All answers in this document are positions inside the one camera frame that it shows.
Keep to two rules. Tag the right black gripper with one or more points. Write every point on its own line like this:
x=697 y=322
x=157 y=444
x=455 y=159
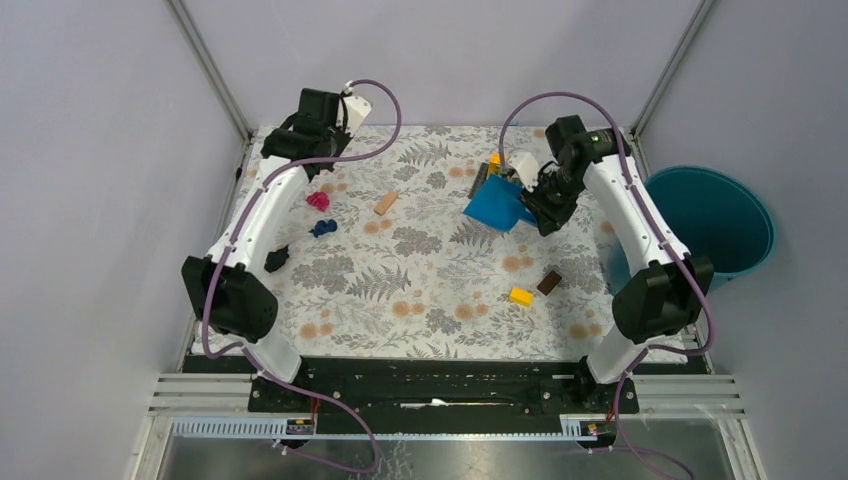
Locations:
x=548 y=218

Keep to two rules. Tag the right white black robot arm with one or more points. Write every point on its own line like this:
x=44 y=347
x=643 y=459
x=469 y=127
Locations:
x=667 y=285

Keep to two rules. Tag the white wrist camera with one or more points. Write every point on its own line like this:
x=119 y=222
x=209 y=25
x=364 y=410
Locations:
x=526 y=168
x=352 y=111

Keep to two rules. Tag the yellow block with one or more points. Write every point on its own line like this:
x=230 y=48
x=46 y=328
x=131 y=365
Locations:
x=521 y=297

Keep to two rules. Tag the black paper scrap left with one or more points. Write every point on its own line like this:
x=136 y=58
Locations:
x=275 y=260

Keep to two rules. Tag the dark blue paper scrap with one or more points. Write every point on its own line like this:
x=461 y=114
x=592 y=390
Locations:
x=323 y=227

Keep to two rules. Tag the yellow lego house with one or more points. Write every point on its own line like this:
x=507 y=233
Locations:
x=495 y=167

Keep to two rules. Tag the teal plastic bucket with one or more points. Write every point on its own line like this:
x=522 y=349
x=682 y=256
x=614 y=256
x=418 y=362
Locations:
x=715 y=216

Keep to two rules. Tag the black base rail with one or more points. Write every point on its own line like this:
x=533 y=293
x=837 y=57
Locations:
x=426 y=396

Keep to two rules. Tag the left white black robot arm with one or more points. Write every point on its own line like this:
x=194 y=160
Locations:
x=225 y=286

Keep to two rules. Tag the wooden block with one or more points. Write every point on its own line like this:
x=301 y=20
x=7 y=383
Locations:
x=385 y=203

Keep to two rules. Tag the grey lego baseplate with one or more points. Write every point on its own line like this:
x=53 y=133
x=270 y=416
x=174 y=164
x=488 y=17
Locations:
x=479 y=179

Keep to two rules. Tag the brown block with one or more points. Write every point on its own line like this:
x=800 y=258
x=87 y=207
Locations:
x=550 y=281

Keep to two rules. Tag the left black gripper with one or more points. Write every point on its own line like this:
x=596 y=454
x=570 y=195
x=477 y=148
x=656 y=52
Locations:
x=343 y=136

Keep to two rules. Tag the small magenta paper scrap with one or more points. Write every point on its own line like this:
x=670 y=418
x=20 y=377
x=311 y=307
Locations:
x=319 y=200

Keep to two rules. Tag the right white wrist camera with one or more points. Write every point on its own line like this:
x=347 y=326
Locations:
x=526 y=168

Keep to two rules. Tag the blue dustpan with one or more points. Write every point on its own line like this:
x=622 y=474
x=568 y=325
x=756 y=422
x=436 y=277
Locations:
x=497 y=204

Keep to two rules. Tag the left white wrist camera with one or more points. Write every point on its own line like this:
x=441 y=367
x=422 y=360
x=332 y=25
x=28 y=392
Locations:
x=352 y=111

